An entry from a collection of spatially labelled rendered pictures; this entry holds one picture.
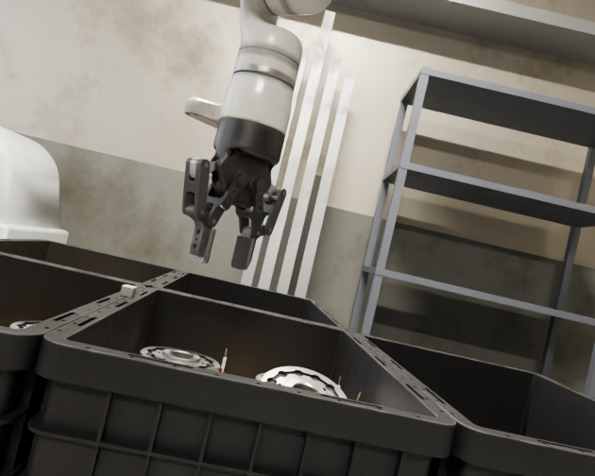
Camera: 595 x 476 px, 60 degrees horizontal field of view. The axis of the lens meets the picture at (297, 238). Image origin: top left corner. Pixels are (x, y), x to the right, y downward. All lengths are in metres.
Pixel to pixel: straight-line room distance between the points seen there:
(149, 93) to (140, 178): 0.45
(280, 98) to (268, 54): 0.05
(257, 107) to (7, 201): 1.81
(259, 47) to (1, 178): 1.81
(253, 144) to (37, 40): 2.66
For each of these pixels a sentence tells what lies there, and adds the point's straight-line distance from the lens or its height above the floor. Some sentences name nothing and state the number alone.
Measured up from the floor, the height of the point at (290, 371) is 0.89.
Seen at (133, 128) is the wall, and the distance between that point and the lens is 2.84.
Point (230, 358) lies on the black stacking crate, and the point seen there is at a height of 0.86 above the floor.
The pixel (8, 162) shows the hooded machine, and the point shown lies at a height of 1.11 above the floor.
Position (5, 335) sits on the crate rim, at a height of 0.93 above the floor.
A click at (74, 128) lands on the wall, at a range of 2.94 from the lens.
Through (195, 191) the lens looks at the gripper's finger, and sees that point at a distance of 0.53.
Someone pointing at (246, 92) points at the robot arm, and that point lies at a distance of 0.56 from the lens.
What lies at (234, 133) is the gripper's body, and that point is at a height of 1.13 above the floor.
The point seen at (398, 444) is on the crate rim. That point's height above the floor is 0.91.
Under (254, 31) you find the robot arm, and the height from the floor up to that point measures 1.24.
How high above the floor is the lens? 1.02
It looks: 2 degrees up
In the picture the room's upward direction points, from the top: 13 degrees clockwise
